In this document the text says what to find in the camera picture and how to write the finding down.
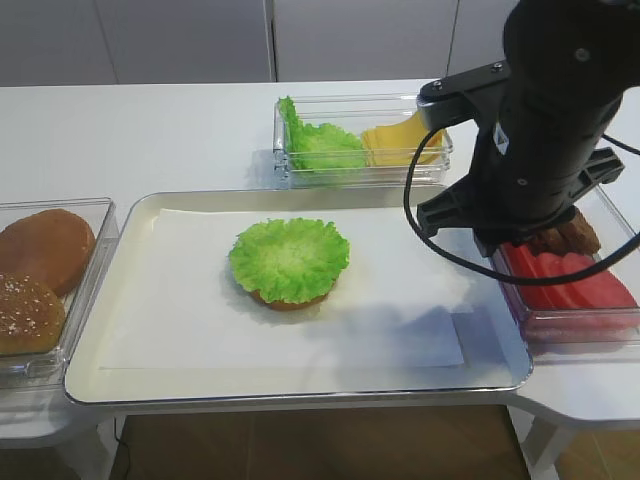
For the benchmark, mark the clear lettuce cheese container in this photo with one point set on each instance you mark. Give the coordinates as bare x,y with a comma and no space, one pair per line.
355,114

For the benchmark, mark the white paper liner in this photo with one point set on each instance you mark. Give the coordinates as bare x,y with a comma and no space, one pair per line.
181,308

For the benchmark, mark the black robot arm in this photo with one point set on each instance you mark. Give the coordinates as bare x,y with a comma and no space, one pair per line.
574,47

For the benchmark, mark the plain brown bun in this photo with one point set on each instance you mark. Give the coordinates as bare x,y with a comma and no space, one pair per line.
53,246

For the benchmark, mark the clear bun container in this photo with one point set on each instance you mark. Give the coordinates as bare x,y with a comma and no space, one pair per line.
44,369

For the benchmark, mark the white serving tray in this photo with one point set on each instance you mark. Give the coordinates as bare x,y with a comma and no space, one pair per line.
494,355

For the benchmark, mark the green lettuce stack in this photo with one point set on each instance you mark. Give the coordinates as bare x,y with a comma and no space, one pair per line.
322,147

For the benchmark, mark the brown meat patty middle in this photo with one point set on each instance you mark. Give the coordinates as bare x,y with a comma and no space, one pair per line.
548,241

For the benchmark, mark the brown meat patty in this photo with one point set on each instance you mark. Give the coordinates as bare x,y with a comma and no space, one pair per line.
579,235
548,241

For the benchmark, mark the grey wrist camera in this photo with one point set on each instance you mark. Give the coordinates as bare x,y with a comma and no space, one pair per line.
470,95

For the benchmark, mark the green lettuce leaf on bun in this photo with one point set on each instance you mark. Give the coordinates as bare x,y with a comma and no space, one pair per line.
292,261

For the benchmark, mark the yellow cheese slices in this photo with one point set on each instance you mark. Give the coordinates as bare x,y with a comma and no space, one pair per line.
393,145

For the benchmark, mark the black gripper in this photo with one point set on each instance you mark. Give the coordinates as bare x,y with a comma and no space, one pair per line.
529,167

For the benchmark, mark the bottom bun half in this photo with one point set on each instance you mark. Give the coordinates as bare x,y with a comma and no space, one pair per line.
279,305

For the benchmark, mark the clear patty tomato container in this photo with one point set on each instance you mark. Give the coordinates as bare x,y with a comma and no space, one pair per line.
559,322

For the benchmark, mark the brown meat patty right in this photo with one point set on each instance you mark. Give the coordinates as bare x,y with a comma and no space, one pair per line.
579,235

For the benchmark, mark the sesame top bun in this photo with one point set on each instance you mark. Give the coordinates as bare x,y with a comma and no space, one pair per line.
32,316

